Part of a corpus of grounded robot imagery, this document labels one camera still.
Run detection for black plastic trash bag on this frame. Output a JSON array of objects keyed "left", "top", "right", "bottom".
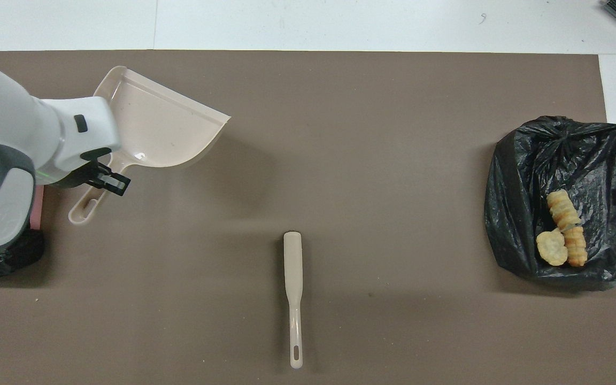
[
  {"left": 0, "top": 230, "right": 45, "bottom": 278},
  {"left": 483, "top": 115, "right": 616, "bottom": 284}
]

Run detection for beige brush black bristles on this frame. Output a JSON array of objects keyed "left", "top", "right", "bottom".
[{"left": 283, "top": 231, "right": 304, "bottom": 369}]

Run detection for beige plastic dustpan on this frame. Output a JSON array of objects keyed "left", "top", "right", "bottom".
[{"left": 68, "top": 66, "right": 232, "bottom": 225}]

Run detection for brown table mat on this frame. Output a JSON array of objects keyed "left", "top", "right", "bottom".
[{"left": 0, "top": 50, "right": 616, "bottom": 385}]

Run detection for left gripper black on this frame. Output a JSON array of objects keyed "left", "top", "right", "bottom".
[{"left": 46, "top": 149, "right": 129, "bottom": 196}]

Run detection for pink bin box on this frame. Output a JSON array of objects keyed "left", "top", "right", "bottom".
[{"left": 30, "top": 184, "right": 45, "bottom": 230}]

